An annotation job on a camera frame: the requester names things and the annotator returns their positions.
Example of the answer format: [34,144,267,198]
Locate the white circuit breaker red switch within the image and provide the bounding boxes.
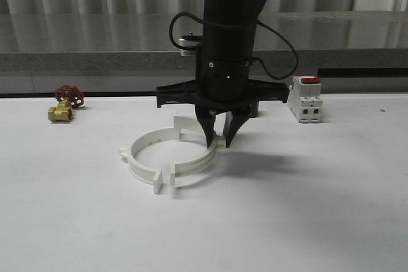
[288,76,323,124]

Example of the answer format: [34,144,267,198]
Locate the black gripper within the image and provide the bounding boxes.
[156,47,289,148]

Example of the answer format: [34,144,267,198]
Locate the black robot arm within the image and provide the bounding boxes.
[156,0,289,145]

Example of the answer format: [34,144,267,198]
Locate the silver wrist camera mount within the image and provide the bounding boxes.
[178,32,201,57]

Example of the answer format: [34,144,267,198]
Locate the grey stone countertop ledge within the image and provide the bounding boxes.
[1,11,407,77]

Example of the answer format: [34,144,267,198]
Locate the white half pipe clamp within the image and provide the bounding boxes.
[170,114,226,187]
[119,127,180,194]

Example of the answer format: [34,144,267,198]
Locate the black cylindrical capacitor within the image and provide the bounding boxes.
[250,102,259,118]

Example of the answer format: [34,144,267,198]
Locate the brass valve red handwheel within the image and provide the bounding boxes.
[48,85,84,122]

